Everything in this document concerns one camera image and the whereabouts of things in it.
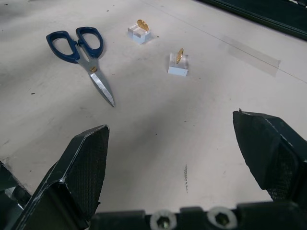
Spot clear acrylic coin stand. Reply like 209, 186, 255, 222
167, 52, 189, 77
127, 24, 153, 45

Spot gold coin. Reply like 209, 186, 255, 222
137, 19, 150, 31
175, 48, 184, 64

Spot blue handled scissors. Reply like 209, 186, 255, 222
46, 26, 116, 108

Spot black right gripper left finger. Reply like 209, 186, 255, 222
10, 124, 110, 230

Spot dark metal frame rail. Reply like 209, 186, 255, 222
199, 0, 307, 41

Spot clear tape strip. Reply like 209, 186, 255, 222
223, 35, 282, 78

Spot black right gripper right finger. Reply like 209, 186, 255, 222
232, 109, 307, 203

